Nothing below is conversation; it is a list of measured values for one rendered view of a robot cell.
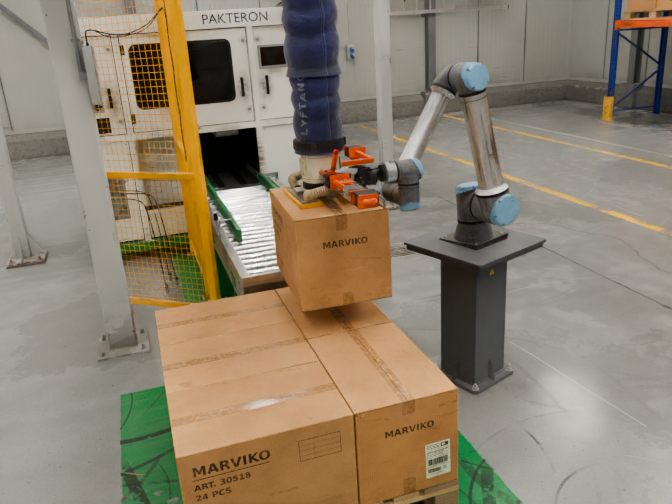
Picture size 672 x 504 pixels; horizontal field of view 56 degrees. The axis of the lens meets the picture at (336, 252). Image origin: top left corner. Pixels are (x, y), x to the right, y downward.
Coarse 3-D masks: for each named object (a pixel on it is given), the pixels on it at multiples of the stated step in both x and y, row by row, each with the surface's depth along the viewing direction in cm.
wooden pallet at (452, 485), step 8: (456, 480) 239; (432, 488) 236; (440, 488) 237; (448, 488) 238; (456, 488) 240; (400, 496) 232; (408, 496) 233; (416, 496) 235; (424, 496) 236; (432, 496) 237; (440, 496) 238; (448, 496) 240; (456, 496) 241
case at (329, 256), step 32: (288, 224) 264; (320, 224) 253; (352, 224) 257; (384, 224) 261; (288, 256) 277; (320, 256) 258; (352, 256) 261; (384, 256) 265; (320, 288) 262; (352, 288) 266; (384, 288) 270
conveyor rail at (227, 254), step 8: (216, 232) 406; (224, 232) 402; (216, 240) 418; (224, 240) 386; (216, 248) 424; (224, 248) 376; (232, 248) 371; (224, 256) 388; (232, 256) 358; (224, 264) 394; (232, 264) 351; (240, 264) 345; (232, 272) 361; (240, 272) 333; (240, 280) 332; (240, 288) 338
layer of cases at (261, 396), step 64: (192, 320) 293; (256, 320) 288; (320, 320) 284; (384, 320) 280; (192, 384) 239; (256, 384) 236; (320, 384) 233; (384, 384) 231; (448, 384) 228; (192, 448) 202; (256, 448) 206; (320, 448) 214; (384, 448) 223; (448, 448) 233
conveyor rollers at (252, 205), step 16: (224, 192) 528; (240, 192) 524; (256, 192) 519; (240, 208) 473; (256, 208) 469; (224, 224) 436; (240, 224) 438; (256, 224) 433; (272, 224) 428; (256, 240) 399; (272, 240) 401; (240, 256) 371; (256, 256) 372; (272, 256) 367; (256, 272) 347
